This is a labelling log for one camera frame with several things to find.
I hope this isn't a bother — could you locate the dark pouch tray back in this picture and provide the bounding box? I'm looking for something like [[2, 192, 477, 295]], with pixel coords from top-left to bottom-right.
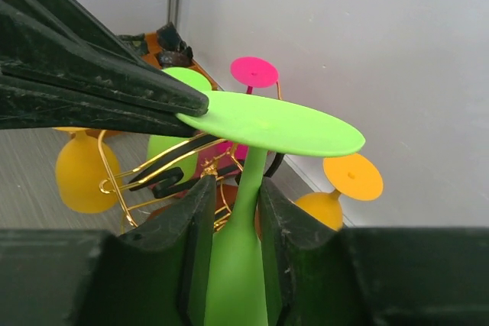
[[156, 22, 193, 68]]

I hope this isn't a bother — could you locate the green wine glass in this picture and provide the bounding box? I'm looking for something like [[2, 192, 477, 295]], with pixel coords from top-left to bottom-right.
[[147, 66, 212, 183], [177, 92, 365, 325]]

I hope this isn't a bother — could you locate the orange wine glass back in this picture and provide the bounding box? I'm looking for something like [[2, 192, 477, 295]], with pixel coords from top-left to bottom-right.
[[55, 127, 120, 214]]

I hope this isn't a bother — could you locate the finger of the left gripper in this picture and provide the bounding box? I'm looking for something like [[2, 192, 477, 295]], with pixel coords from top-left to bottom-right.
[[1, 75, 196, 137], [1, 0, 209, 117]]

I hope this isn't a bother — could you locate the orange wine glass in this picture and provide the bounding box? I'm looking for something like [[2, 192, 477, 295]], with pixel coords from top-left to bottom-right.
[[295, 153, 384, 231], [55, 127, 120, 214]]

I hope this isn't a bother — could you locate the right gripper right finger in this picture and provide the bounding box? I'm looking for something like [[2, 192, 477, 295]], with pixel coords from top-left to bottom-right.
[[258, 179, 488, 325]]

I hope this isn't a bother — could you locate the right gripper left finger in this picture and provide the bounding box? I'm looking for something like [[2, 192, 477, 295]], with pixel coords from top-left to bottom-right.
[[1, 176, 216, 325]]

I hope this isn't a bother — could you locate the pink wine glass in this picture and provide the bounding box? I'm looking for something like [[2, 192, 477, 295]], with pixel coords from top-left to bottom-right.
[[217, 56, 280, 163]]

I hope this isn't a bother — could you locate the wooden tray organizer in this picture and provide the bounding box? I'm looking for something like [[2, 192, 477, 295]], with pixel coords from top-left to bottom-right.
[[118, 32, 219, 90]]

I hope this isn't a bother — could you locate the gold wire wine glass rack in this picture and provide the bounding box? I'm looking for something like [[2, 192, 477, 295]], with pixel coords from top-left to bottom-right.
[[99, 133, 248, 231]]

